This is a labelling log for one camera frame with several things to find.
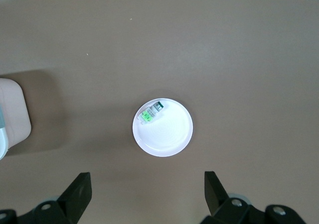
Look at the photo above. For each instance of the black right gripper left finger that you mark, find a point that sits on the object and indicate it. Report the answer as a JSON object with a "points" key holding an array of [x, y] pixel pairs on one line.
{"points": [[74, 199]]}

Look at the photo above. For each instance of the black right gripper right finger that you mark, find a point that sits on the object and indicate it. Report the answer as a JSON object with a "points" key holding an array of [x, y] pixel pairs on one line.
{"points": [[219, 204]]}

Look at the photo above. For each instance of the pale pink round plate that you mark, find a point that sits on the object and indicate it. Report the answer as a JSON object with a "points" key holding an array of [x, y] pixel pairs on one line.
{"points": [[167, 137]]}

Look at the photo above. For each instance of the pink box with white lid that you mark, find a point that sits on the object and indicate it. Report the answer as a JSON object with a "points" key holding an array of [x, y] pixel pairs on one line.
{"points": [[15, 109]]}

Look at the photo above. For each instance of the green and clear switch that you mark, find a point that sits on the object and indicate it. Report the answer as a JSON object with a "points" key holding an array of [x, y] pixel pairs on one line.
{"points": [[147, 115]]}

